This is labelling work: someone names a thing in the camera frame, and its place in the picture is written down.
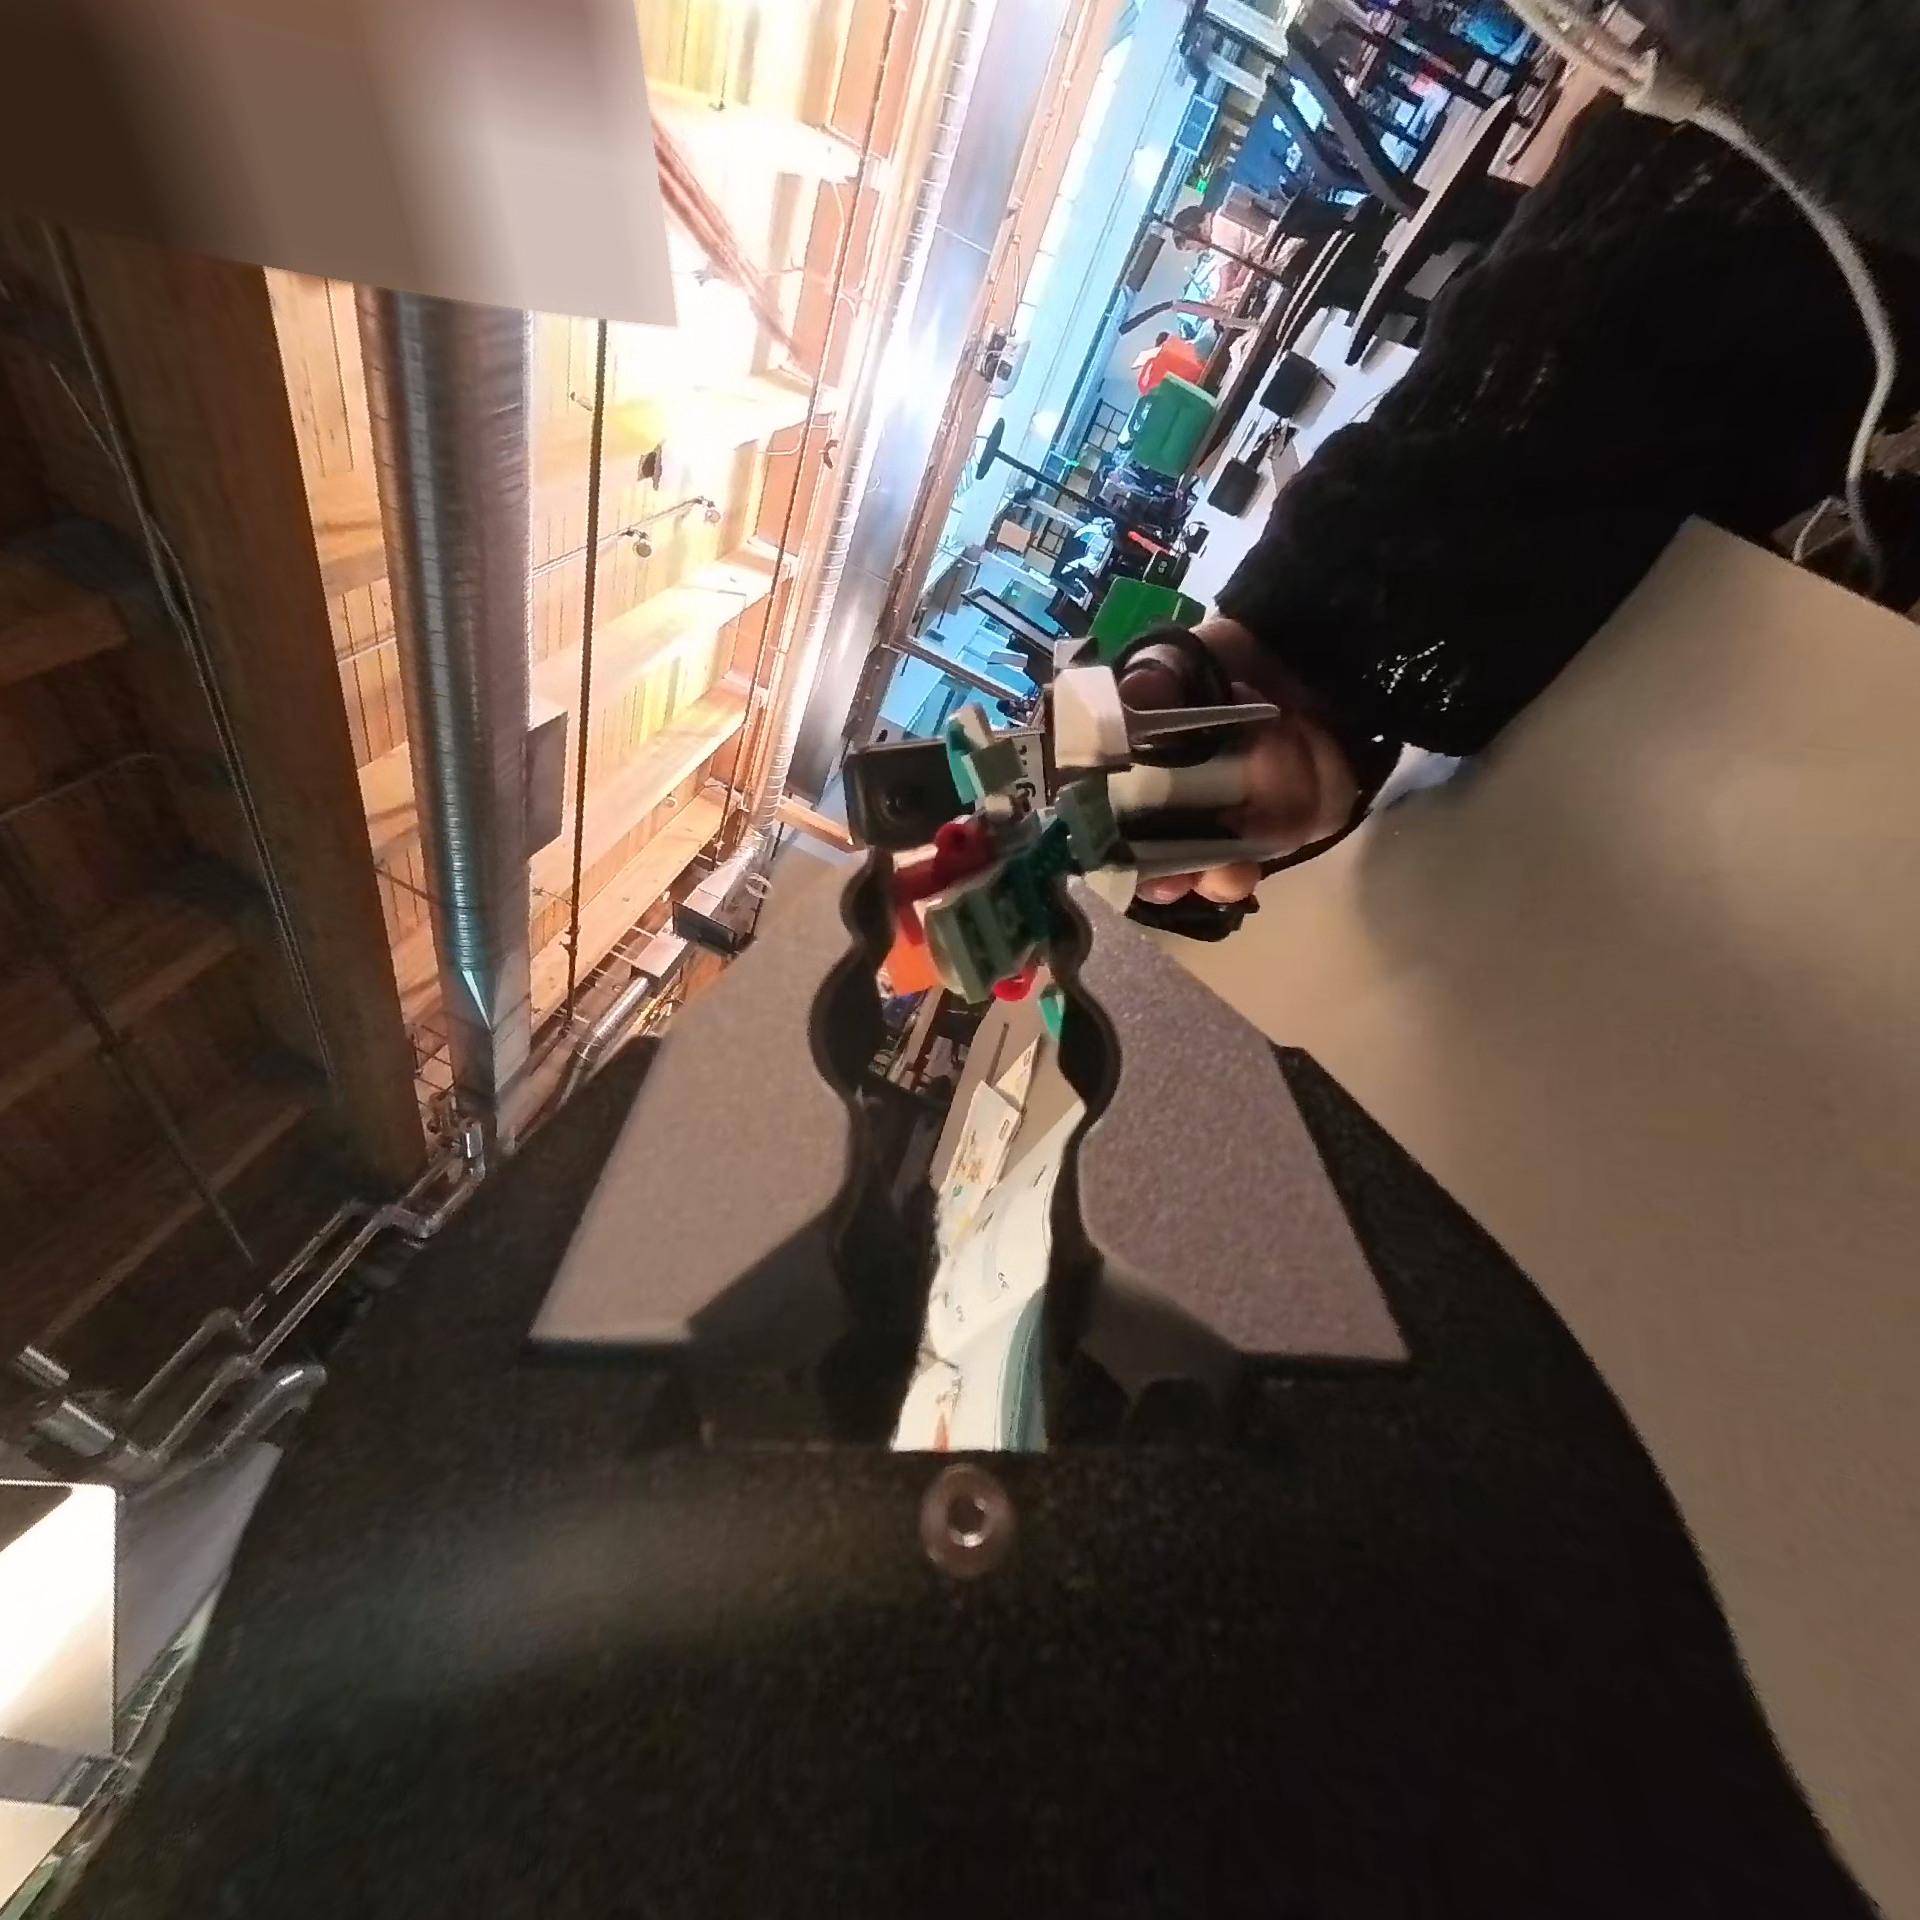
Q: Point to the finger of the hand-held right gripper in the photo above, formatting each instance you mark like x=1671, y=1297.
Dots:
x=1106, y=832
x=1089, y=721

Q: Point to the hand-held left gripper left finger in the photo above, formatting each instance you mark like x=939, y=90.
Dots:
x=705, y=1184

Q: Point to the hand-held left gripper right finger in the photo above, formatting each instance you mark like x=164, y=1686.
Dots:
x=1244, y=1184

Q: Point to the multicolour lego model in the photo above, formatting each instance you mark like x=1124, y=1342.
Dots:
x=973, y=921

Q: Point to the person's right forearm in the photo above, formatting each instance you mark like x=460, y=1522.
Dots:
x=1500, y=450

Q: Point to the person's right hand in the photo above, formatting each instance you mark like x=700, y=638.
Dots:
x=1306, y=780

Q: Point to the green plastic crate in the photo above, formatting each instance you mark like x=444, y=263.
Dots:
x=1141, y=608
x=1178, y=427

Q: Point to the open instruction booklet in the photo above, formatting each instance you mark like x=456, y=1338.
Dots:
x=989, y=1289

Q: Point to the orange crate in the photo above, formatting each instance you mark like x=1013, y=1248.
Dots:
x=1165, y=359

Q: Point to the metal ventilation duct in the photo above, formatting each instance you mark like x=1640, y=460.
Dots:
x=450, y=675

